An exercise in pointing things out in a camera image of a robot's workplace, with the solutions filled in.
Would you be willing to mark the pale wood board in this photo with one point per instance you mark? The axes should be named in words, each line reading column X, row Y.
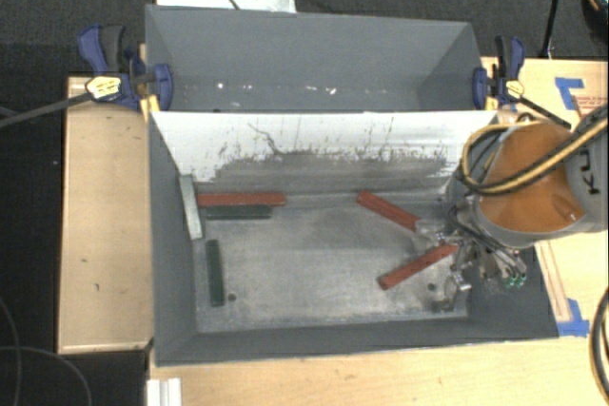
column 104, row 214

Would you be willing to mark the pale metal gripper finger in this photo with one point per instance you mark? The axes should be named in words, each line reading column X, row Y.
column 454, row 292
column 430, row 234

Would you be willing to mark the dark green flat block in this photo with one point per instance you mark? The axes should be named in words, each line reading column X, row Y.
column 215, row 273
column 238, row 212

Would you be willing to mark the red-brown flat block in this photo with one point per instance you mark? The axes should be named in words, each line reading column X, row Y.
column 387, row 209
column 411, row 268
column 240, row 199

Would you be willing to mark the grey metal bin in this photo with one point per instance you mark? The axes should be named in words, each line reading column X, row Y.
column 304, row 266

